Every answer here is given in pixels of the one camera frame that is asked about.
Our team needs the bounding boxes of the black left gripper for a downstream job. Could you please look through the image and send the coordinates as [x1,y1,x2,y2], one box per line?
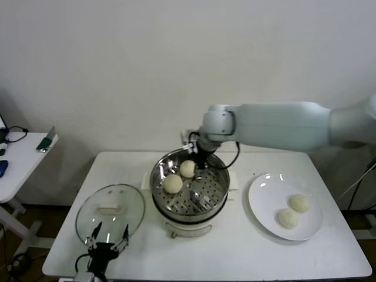
[85,221,130,273]

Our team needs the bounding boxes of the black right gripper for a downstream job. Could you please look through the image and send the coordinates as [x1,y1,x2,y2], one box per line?
[194,144,217,182]

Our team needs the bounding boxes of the white steamed baozi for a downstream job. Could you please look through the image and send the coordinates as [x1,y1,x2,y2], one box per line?
[288,193,311,213]
[162,173,183,194]
[276,208,301,230]
[179,160,196,179]

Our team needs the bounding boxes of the glass lid with cream handle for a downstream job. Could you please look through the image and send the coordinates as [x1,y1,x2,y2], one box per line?
[75,183,146,245]

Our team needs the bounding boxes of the stainless steel steamer basket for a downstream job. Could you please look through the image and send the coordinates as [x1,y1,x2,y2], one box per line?
[142,147,238,219]

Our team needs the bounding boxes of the cream electric cooker base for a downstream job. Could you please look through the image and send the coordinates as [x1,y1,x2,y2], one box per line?
[142,172,239,240]

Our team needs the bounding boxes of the white round plate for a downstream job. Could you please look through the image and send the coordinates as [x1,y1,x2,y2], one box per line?
[247,173,324,242]

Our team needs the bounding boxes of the white side table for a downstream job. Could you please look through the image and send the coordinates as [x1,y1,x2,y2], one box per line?
[0,132,59,251]

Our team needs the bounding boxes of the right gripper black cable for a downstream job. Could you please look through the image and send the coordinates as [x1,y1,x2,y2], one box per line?
[189,130,242,172]

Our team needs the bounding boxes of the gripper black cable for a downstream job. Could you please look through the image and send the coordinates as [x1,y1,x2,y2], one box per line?
[189,130,242,172]
[75,253,90,273]

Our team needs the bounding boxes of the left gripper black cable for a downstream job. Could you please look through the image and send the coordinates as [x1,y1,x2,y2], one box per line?
[75,253,90,273]

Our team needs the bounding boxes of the black floor cable bundle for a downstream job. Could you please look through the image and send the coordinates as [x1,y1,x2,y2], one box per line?
[0,224,33,274]

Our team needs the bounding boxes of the green handled scraper tool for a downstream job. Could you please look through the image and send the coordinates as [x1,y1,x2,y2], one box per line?
[35,126,57,153]

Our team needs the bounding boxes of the black looped cable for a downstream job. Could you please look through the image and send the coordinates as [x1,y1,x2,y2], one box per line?
[5,126,29,145]

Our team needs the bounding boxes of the black hanging cable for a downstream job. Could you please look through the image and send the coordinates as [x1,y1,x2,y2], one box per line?
[347,158,376,211]

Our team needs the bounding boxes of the white hanging cable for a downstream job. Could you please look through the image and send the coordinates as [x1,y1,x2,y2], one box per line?
[336,160,376,203]

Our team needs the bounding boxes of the white table foot frame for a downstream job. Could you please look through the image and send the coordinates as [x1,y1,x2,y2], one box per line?
[351,210,376,242]

